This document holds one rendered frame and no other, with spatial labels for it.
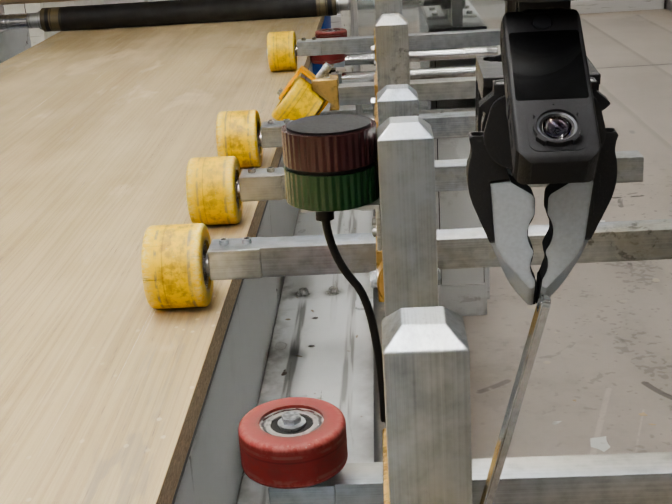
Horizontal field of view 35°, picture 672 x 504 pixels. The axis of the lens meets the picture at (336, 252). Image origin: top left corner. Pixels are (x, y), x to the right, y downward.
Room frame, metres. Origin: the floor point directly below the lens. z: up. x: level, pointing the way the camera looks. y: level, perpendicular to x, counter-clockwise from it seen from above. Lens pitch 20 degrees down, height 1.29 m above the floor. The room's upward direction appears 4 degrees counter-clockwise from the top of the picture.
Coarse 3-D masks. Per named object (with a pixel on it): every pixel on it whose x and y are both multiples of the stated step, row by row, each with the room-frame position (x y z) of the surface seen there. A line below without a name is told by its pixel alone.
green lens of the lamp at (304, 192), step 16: (288, 176) 0.64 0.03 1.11; (304, 176) 0.63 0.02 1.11; (320, 176) 0.63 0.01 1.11; (336, 176) 0.63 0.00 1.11; (352, 176) 0.63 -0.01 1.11; (368, 176) 0.64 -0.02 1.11; (288, 192) 0.65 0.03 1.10; (304, 192) 0.63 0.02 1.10; (320, 192) 0.63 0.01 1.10; (336, 192) 0.63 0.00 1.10; (352, 192) 0.63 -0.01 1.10; (368, 192) 0.64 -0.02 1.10; (304, 208) 0.63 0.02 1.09; (320, 208) 0.63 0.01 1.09; (336, 208) 0.63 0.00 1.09; (352, 208) 0.63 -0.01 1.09
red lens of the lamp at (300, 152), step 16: (368, 128) 0.64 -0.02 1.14; (288, 144) 0.64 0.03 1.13; (304, 144) 0.63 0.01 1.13; (320, 144) 0.63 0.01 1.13; (336, 144) 0.63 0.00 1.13; (352, 144) 0.63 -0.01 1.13; (368, 144) 0.64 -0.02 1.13; (288, 160) 0.64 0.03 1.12; (304, 160) 0.63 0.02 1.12; (320, 160) 0.63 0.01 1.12; (336, 160) 0.63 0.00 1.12; (352, 160) 0.63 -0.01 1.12; (368, 160) 0.64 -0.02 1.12
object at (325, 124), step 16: (288, 128) 0.65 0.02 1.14; (304, 128) 0.65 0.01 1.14; (320, 128) 0.64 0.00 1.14; (336, 128) 0.64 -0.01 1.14; (352, 128) 0.64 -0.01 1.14; (368, 208) 0.64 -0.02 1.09; (336, 256) 0.65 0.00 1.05; (368, 304) 0.65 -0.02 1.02; (368, 320) 0.65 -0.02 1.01; (384, 400) 0.65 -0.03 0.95; (384, 416) 0.65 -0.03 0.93
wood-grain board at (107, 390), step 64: (0, 64) 2.53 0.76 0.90; (64, 64) 2.47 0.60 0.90; (128, 64) 2.41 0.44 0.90; (192, 64) 2.35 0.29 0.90; (256, 64) 2.30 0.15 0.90; (0, 128) 1.81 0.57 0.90; (64, 128) 1.78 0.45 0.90; (128, 128) 1.75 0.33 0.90; (192, 128) 1.72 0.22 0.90; (0, 192) 1.40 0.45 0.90; (64, 192) 1.38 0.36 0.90; (128, 192) 1.36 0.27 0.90; (0, 256) 1.13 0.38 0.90; (64, 256) 1.12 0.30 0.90; (128, 256) 1.10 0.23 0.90; (0, 320) 0.94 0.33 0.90; (64, 320) 0.93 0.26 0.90; (128, 320) 0.92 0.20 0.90; (192, 320) 0.91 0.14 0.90; (0, 384) 0.80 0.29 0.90; (64, 384) 0.80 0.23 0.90; (128, 384) 0.79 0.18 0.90; (192, 384) 0.78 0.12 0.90; (0, 448) 0.70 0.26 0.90; (64, 448) 0.69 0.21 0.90; (128, 448) 0.68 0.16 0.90
